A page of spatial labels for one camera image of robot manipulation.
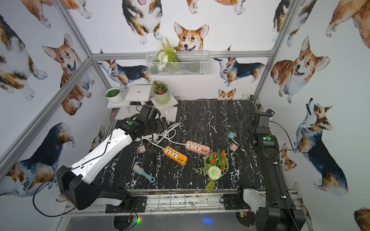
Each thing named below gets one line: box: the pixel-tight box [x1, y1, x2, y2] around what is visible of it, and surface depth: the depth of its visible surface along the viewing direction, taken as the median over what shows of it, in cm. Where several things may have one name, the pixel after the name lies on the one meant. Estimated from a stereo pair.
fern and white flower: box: [157, 37, 179, 72], surface depth 84 cm
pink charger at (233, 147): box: [228, 143, 238, 153], surface depth 94 cm
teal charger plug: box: [227, 130, 236, 140], surface depth 101 cm
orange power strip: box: [163, 145, 188, 166], surface depth 90 cm
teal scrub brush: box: [132, 164, 156, 183], surface depth 86 cm
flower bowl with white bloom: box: [192, 148, 229, 193], surface depth 73 cm
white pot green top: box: [104, 87, 123, 105], surface depth 97 cm
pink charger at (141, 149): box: [137, 144, 147, 154], surface depth 94 cm
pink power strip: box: [185, 140, 211, 155], surface depth 94 cm
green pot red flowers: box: [151, 78, 171, 105], surface depth 94 cm
